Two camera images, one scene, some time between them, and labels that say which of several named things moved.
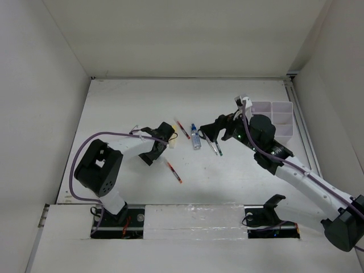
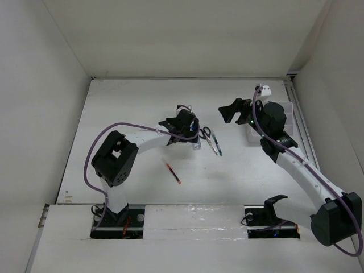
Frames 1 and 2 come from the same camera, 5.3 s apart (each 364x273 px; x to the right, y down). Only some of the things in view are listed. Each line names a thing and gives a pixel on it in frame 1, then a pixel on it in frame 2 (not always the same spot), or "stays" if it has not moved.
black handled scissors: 210,143 stays
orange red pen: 174,172 stays
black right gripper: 211,130 -> 239,105
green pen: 218,148 stays
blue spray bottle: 195,137 stays
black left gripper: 149,158 -> 190,134
